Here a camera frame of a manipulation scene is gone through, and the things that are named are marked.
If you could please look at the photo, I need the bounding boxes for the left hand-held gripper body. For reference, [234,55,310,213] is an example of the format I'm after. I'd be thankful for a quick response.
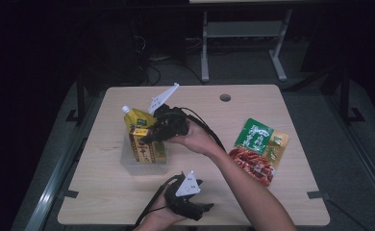
[163,169,207,222]

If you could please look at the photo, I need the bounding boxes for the person's left hand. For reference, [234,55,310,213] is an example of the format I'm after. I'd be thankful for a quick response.
[133,194,189,231]

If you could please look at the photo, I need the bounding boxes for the yellow and red seasoning box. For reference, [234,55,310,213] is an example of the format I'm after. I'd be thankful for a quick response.
[128,127,160,165]

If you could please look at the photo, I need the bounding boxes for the yellow snack packet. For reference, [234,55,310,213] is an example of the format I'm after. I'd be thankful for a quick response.
[121,104,169,164]

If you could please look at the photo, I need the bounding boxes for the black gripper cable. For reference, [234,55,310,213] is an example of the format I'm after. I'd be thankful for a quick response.
[133,173,185,231]
[177,106,227,153]

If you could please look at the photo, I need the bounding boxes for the clear plastic container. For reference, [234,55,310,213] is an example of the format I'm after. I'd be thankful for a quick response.
[120,132,171,177]

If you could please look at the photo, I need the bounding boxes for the black floor cables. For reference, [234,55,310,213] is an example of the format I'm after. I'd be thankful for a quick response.
[136,34,206,87]

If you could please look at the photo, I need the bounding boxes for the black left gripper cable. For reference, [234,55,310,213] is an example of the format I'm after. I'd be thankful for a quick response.
[133,173,185,231]

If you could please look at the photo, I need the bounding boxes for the aluminium rail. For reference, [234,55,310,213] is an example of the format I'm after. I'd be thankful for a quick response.
[24,137,91,231]
[324,94,375,208]

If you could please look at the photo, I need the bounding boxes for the black metal stand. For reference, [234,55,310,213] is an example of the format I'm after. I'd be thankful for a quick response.
[65,71,88,125]
[339,62,366,125]

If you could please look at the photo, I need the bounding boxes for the green packet with red meat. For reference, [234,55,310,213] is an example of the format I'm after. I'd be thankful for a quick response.
[228,117,290,188]

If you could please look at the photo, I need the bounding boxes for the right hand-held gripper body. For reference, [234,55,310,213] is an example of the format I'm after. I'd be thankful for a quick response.
[146,82,190,144]

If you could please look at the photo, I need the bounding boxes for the white metal table frame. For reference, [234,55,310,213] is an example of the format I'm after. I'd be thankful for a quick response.
[188,0,294,84]

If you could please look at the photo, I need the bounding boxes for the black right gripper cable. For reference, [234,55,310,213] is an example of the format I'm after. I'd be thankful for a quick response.
[177,106,227,153]

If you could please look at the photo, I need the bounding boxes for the person's right hand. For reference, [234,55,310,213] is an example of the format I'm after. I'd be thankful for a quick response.
[166,118,224,159]

